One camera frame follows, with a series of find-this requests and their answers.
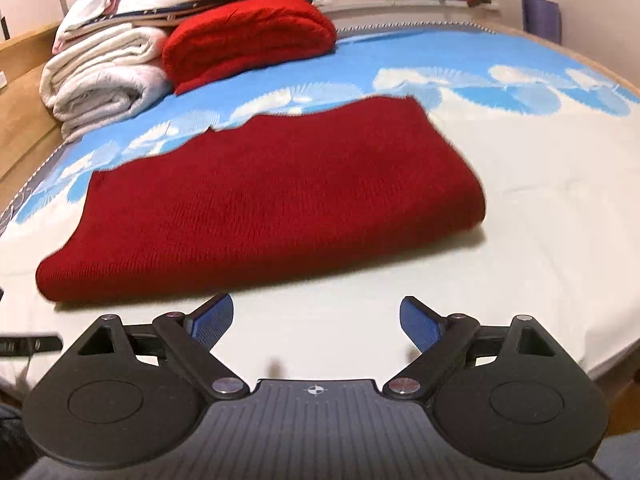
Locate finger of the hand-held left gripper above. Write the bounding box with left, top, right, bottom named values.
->
left=0, top=334, right=64, bottom=359

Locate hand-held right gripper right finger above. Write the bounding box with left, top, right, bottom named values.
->
left=382, top=296, right=558, bottom=403

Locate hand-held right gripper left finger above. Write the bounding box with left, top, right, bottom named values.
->
left=75, top=292, right=252, bottom=403

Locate dark red knit sweater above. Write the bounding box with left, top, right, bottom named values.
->
left=35, top=94, right=487, bottom=306

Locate blue and white bed sheet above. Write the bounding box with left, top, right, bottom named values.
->
left=0, top=19, right=640, bottom=397

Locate white folded quilt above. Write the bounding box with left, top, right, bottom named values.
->
left=52, top=67, right=174, bottom=143

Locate bright red folded blanket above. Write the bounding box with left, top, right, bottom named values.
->
left=161, top=0, right=339, bottom=96

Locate cream folded blanket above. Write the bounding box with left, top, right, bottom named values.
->
left=40, top=25, right=170, bottom=108

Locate white windowsill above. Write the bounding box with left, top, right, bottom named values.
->
left=317, top=0, right=503, bottom=31

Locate navy dotted folded cloth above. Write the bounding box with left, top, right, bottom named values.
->
left=97, top=0, right=283, bottom=27

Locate pink and white cloth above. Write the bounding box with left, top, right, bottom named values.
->
left=52, top=0, right=132, bottom=55

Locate wooden bed frame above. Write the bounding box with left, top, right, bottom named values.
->
left=0, top=20, right=68, bottom=183

